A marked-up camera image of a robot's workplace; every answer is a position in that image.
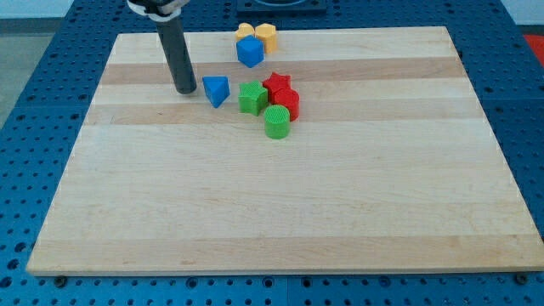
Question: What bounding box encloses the light wooden board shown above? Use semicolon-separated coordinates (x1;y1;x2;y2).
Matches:
26;26;543;276

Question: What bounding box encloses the right board stop screw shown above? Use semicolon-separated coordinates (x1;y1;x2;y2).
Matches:
514;273;528;285

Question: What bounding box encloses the yellow heart block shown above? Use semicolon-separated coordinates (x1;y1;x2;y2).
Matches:
235;23;255;42

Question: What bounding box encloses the red object at right edge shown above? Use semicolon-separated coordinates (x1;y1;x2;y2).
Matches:
524;34;544;66

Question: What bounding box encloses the board stop screw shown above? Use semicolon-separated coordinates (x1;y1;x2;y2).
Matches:
514;273;528;285
54;275;68;288

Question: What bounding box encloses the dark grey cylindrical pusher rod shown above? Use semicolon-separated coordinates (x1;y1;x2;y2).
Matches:
156;17;197;94

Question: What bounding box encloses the blue cube block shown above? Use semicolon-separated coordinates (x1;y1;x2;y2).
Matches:
236;36;264;68

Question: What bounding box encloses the left board stop screw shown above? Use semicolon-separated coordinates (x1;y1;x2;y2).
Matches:
54;275;68;288

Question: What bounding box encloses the blue triangle block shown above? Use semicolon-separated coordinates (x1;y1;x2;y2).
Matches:
202;76;230;108

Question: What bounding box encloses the red cylinder block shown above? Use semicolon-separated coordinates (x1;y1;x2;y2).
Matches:
274;88;300;122

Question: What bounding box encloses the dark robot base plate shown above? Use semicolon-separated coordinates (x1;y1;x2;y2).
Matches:
235;0;327;15

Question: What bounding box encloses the yellow hexagon block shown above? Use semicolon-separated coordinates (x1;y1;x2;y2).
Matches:
255;23;278;54

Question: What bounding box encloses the green cylinder block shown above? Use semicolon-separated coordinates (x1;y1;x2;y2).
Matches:
263;105;290;139

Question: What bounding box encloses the green star block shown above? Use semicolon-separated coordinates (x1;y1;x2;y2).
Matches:
238;81;268;116

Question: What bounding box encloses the white and grey tool mount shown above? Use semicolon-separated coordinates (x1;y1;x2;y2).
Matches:
127;0;190;22

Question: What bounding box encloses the red star block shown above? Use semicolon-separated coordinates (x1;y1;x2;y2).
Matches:
262;72;291;104

